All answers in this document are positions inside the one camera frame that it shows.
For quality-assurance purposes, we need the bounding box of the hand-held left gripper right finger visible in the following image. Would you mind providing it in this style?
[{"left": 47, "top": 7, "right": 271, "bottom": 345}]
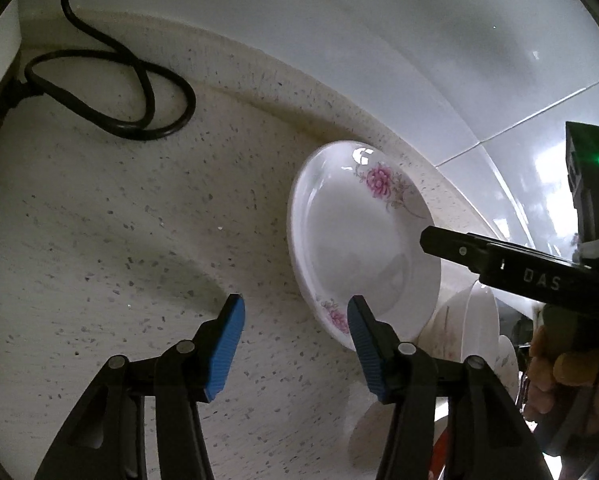
[{"left": 348, "top": 296, "right": 547, "bottom": 480}]

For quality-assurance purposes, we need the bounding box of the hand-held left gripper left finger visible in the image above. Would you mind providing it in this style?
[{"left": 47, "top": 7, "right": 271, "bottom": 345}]
[{"left": 34, "top": 294, "right": 246, "bottom": 480}]

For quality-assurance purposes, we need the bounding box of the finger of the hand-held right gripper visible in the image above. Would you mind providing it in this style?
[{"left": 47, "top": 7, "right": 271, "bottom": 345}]
[{"left": 418, "top": 226, "right": 587, "bottom": 313}]

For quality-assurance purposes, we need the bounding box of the small pink flower plate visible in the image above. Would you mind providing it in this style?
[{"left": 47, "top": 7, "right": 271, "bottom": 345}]
[{"left": 286, "top": 140, "right": 443, "bottom": 353}]

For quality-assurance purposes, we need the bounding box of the person's right hand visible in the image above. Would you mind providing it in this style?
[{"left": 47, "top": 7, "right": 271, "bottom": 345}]
[{"left": 522, "top": 322, "right": 599, "bottom": 436}]

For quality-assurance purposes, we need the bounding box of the white bowl with grey floral print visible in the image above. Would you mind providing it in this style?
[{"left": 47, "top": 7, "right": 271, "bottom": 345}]
[{"left": 497, "top": 334, "right": 521, "bottom": 401}]

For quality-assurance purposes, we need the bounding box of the white kitchen appliance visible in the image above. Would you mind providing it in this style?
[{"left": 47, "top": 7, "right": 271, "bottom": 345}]
[{"left": 0, "top": 0, "right": 35, "bottom": 126}]

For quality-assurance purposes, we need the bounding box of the black power cable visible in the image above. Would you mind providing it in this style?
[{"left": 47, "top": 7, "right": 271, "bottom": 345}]
[{"left": 0, "top": 0, "right": 197, "bottom": 141}]

